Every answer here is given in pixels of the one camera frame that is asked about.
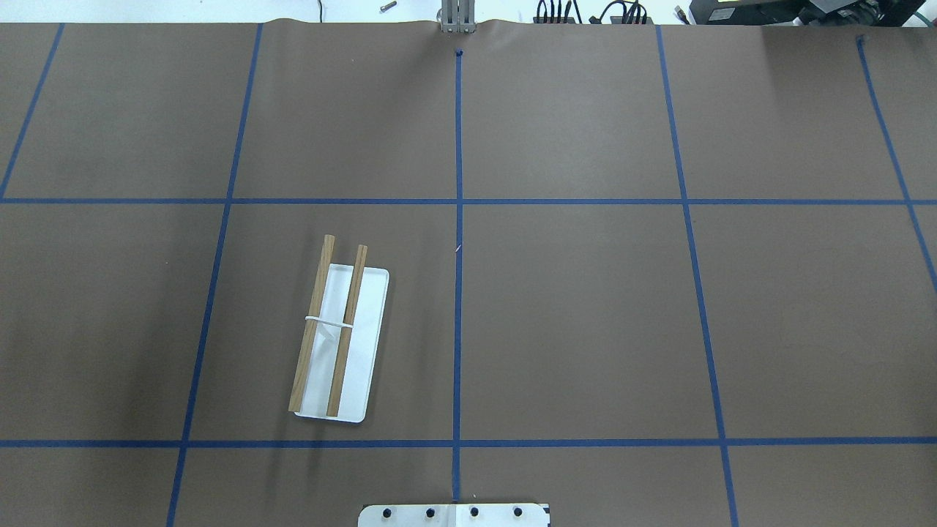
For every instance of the left wooden rack rod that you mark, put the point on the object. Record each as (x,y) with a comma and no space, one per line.
(299,385)

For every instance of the white towel rack base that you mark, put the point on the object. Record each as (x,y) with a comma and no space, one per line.
(362,350)

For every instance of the grey metal clamp post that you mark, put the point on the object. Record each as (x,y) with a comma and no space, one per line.
(457,17)

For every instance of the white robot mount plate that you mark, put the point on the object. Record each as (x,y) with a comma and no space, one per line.
(484,514)

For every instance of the wooden rack rod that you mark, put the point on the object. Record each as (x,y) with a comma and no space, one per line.
(344,343)
(299,385)

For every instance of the right wooden rack rod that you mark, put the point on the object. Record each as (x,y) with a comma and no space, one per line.
(344,343)

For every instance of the black equipment box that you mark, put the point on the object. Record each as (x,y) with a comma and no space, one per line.
(803,13)

